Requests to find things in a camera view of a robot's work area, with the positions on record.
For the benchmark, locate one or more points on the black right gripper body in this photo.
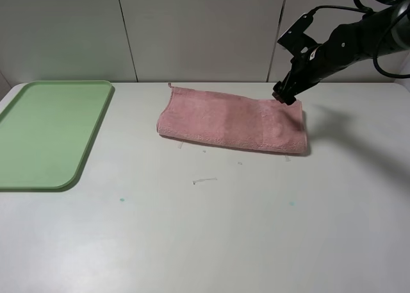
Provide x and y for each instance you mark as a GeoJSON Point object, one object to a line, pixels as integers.
{"type": "Point", "coordinates": [341, 50]}

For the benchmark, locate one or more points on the pink fluffy towel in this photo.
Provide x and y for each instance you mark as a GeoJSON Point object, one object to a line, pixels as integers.
{"type": "Point", "coordinates": [232, 121]}

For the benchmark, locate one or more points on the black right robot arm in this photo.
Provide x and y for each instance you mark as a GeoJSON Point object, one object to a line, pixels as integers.
{"type": "Point", "coordinates": [376, 34]}

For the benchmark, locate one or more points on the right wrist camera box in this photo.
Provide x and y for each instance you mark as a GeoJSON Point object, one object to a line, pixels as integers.
{"type": "Point", "coordinates": [294, 39]}

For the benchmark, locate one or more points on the green plastic tray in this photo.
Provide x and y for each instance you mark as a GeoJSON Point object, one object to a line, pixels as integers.
{"type": "Point", "coordinates": [47, 132]}

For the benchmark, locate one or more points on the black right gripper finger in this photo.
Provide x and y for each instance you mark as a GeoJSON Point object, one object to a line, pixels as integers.
{"type": "Point", "coordinates": [288, 99]}
{"type": "Point", "coordinates": [279, 94]}

